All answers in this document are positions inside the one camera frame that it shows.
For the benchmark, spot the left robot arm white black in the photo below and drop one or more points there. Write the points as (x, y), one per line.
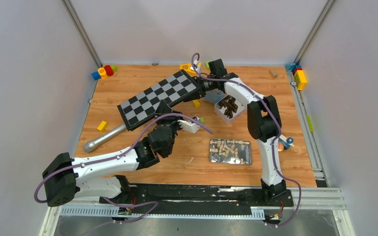
(68, 178)

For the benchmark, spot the tin lid with light pieces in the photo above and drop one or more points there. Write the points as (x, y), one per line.
(230, 151)

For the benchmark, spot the folding chess board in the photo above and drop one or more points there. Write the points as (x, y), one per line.
(142, 107)

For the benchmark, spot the silver metal cylinder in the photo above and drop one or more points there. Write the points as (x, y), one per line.
(93, 144)

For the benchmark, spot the toy car red blue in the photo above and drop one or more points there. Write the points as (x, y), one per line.
(285, 143)

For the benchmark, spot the bubble-wrapped blue metronome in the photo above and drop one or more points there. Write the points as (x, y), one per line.
(214, 96)

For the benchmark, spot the tin box with dark pieces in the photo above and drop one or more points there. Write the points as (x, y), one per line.
(229, 109)

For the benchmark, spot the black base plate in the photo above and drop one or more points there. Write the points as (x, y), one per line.
(199, 199)

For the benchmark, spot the yellow curved block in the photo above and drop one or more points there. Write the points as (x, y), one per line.
(196, 103)

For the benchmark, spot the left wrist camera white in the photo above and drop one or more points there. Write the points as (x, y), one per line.
(189, 125)

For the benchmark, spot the stacked coloured bricks right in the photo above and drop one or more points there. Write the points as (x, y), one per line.
(298, 74)

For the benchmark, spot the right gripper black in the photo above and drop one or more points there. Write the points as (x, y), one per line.
(201, 92)

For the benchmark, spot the small yellow block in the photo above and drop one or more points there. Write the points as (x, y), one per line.
(102, 126)

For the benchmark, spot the coloured blocks left corner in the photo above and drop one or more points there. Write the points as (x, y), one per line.
(104, 72)

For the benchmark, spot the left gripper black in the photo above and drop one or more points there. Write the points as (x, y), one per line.
(164, 116)

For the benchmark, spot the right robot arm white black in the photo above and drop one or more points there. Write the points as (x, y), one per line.
(264, 125)

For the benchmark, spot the brown wooden block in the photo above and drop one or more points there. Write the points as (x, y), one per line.
(273, 73)

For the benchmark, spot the aluminium frame rail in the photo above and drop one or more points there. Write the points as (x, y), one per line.
(318, 200)

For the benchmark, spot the yellow triangle block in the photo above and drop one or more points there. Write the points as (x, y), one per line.
(187, 67)

